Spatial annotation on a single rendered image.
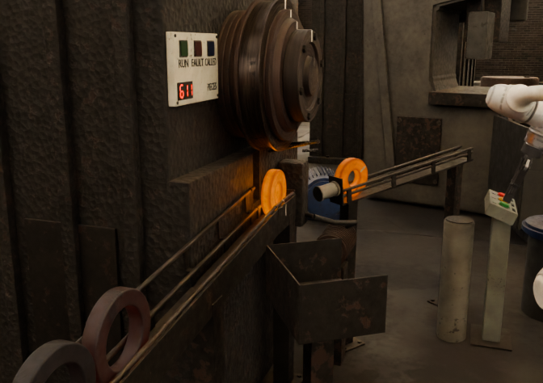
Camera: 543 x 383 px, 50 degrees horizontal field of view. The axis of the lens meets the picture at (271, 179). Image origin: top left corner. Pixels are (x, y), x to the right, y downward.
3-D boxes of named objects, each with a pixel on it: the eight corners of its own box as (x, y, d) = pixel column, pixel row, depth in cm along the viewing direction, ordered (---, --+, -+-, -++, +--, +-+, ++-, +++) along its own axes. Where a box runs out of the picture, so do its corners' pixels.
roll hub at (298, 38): (282, 127, 171) (282, 28, 164) (308, 115, 196) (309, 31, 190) (300, 128, 169) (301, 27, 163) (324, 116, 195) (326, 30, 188)
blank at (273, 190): (258, 178, 182) (268, 178, 181) (276, 162, 196) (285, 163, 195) (262, 223, 188) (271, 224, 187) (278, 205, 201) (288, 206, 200)
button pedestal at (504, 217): (469, 348, 238) (482, 202, 225) (470, 322, 260) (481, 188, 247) (511, 355, 233) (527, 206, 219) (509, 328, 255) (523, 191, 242)
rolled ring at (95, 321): (146, 271, 114) (132, 269, 115) (89, 321, 98) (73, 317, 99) (155, 351, 120) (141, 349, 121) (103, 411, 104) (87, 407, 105)
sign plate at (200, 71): (168, 106, 144) (165, 31, 140) (212, 98, 168) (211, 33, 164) (176, 107, 144) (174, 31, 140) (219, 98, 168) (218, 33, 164)
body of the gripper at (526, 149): (524, 140, 223) (512, 162, 226) (525, 143, 215) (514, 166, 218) (543, 147, 221) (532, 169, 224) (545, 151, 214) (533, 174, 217)
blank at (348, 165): (343, 204, 230) (350, 206, 227) (328, 175, 222) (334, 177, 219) (367, 178, 235) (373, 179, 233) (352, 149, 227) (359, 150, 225)
